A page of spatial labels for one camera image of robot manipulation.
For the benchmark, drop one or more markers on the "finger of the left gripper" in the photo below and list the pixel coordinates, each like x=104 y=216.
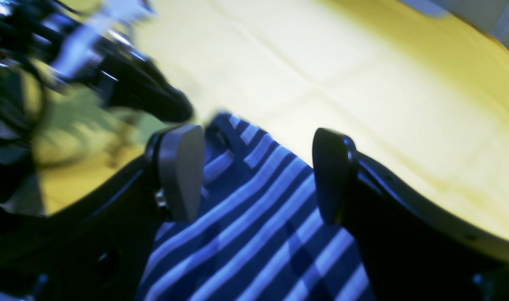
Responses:
x=139 y=84
x=76 y=49

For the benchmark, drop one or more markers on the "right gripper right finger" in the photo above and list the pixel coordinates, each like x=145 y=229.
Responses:
x=412 y=249

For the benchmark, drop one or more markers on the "navy white striped T-shirt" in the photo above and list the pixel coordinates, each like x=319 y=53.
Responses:
x=259 y=235

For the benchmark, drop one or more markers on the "yellow table cloth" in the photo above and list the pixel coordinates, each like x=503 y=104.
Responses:
x=428 y=98

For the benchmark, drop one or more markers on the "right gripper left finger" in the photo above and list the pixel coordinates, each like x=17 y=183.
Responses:
x=97 y=248

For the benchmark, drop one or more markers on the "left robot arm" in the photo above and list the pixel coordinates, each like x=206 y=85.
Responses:
x=42 y=47

